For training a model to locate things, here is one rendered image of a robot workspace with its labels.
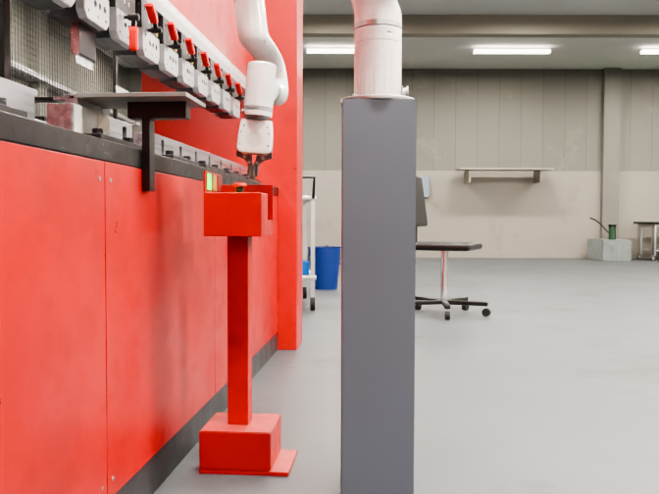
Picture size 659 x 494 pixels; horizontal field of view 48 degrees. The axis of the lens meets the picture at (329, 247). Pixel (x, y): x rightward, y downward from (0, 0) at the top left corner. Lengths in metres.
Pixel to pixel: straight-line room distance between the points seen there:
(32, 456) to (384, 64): 1.17
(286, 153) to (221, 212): 1.96
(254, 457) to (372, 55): 1.12
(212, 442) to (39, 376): 0.85
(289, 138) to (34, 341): 2.79
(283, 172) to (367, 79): 2.15
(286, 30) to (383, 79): 2.25
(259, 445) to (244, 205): 0.66
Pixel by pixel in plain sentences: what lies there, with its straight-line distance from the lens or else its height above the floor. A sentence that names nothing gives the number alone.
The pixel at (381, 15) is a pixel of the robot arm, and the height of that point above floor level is 1.21.
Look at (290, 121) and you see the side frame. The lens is 3.98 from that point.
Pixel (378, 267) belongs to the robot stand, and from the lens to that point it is 1.80.
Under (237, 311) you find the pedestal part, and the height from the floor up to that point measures 0.45.
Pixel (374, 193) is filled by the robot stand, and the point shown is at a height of 0.77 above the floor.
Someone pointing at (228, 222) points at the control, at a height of 0.70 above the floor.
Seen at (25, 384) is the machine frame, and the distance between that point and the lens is 1.34.
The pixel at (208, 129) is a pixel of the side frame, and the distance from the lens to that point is 4.06.
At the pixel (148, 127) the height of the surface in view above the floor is 0.93.
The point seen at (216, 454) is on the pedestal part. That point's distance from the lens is 2.13.
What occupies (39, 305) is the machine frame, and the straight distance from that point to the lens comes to 1.36.
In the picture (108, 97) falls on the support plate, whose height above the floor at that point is 0.99.
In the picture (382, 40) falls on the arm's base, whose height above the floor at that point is 1.15.
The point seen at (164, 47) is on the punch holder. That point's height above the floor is 1.24.
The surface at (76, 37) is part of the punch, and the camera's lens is 1.91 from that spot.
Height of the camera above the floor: 0.71
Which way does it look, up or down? 2 degrees down
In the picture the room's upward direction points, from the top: straight up
